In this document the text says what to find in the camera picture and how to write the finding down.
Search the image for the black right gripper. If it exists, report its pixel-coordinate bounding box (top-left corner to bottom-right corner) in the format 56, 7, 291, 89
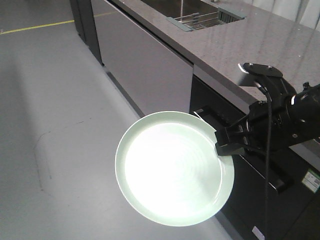
215, 75, 298, 156

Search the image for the pale green round plate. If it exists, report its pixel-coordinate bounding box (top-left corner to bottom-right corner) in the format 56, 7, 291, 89
115, 111, 235, 227

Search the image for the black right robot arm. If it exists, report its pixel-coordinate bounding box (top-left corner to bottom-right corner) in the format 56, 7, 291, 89
215, 75, 320, 156

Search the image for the grey roll-up dish rack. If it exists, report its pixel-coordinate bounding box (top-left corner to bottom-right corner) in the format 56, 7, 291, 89
166, 7, 247, 32

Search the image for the grey kitchen island cabinet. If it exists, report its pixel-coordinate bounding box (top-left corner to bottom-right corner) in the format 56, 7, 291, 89
70, 0, 320, 115

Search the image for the stainless steel sink basin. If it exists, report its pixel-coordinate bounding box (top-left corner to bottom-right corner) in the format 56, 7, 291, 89
143, 0, 246, 32

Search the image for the white pleated curtain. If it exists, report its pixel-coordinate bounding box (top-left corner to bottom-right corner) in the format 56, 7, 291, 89
244, 0, 320, 32

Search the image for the black camera cable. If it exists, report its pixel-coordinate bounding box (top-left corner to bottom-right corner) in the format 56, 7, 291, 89
254, 79, 274, 240

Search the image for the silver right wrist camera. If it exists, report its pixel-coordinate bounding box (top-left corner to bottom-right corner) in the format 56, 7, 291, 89
237, 62, 283, 87

